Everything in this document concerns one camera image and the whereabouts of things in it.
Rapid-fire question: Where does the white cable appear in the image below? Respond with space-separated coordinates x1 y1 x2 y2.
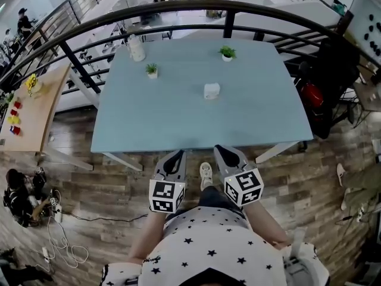
41 215 90 269

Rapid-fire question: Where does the white star-print shirt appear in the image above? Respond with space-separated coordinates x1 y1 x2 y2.
100 206 330 286

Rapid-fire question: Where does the person's beige shoe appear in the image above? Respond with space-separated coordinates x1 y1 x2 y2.
199 161 213 192

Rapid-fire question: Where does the red helmet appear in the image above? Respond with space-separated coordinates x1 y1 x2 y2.
299 83 324 108

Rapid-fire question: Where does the person's left forearm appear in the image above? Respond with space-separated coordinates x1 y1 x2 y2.
127 210 168 265

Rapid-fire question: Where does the small plant in square pot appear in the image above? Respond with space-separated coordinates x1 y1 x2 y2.
145 63 159 80

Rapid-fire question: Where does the small plant in round pot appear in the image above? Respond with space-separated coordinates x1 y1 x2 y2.
218 45 238 63

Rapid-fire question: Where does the wooden side table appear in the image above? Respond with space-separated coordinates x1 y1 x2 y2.
0 62 95 172

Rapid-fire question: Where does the black office chair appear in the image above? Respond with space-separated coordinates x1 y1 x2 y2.
293 36 363 151

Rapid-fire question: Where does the person's right forearm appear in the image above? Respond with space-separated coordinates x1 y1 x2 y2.
242 201 291 249

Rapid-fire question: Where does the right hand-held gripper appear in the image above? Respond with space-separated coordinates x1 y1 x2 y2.
213 144 265 207

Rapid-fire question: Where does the white cotton swab container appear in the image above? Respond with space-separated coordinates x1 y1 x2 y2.
203 82 221 101

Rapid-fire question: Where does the black metal railing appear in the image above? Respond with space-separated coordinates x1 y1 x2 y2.
0 0 381 95

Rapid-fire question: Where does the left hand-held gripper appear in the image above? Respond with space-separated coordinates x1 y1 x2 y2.
148 149 187 215

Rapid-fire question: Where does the black cable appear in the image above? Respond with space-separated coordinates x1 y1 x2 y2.
61 212 149 222

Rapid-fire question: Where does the person's dark trouser leg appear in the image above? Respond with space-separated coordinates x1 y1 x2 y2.
197 185 248 220

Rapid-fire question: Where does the white kettle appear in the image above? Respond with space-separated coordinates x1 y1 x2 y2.
127 34 146 63

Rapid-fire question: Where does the yellow flower bunch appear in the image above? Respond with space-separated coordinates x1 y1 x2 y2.
24 73 42 94

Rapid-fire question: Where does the white table leg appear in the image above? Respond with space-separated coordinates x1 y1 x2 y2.
255 141 299 164
102 151 144 172

